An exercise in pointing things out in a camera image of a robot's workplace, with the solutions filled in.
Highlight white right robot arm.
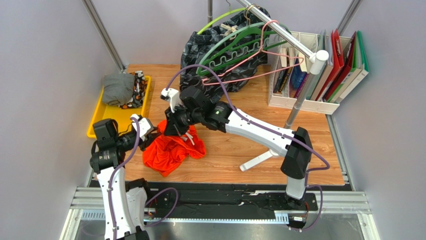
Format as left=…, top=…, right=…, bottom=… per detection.
left=160, top=86, right=312, bottom=201

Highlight yellow plastic tray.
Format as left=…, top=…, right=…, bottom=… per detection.
left=86, top=75, right=153, bottom=139

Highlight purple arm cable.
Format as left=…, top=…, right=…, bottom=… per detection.
left=165, top=64, right=331, bottom=232
left=106, top=116, right=180, bottom=240

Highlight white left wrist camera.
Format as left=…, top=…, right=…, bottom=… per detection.
left=130, top=114, right=155, bottom=141

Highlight orange mesh shorts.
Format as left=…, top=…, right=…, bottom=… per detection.
left=142, top=120, right=206, bottom=177

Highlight black orange patterned cloth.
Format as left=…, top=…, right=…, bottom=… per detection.
left=118, top=70, right=148, bottom=109

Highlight lime green hanger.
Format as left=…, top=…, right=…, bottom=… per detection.
left=196, top=7, right=245, bottom=35

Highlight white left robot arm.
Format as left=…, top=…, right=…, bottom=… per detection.
left=89, top=114, right=159, bottom=240

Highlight white book organizer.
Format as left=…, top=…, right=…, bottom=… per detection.
left=268, top=30, right=340, bottom=115

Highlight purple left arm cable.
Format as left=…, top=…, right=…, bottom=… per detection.
left=106, top=116, right=180, bottom=240

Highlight silver clothes rack rail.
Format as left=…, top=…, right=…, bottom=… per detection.
left=206, top=0, right=330, bottom=129

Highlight grey folded cloth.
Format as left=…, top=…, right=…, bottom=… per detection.
left=101, top=73, right=135, bottom=106

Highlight light green hanger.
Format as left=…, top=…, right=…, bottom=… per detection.
left=198, top=21, right=267, bottom=71

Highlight pink wire hanger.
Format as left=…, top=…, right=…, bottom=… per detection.
left=196, top=20, right=287, bottom=86

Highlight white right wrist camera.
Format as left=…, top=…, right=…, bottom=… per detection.
left=160, top=88, right=183, bottom=113

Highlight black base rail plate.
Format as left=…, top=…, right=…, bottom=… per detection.
left=142, top=178, right=319, bottom=220

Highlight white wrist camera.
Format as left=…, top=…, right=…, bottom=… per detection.
left=130, top=114, right=155, bottom=141
left=160, top=88, right=183, bottom=113

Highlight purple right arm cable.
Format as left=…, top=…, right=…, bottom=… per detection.
left=165, top=64, right=331, bottom=232

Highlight blue book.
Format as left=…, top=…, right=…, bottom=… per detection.
left=289, top=58, right=308, bottom=98

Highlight red folder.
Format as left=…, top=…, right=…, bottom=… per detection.
left=311, top=29, right=350, bottom=102

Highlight dark shark print shorts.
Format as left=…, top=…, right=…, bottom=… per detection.
left=180, top=12, right=268, bottom=93

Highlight green folder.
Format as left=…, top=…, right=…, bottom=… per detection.
left=325, top=30, right=370, bottom=104

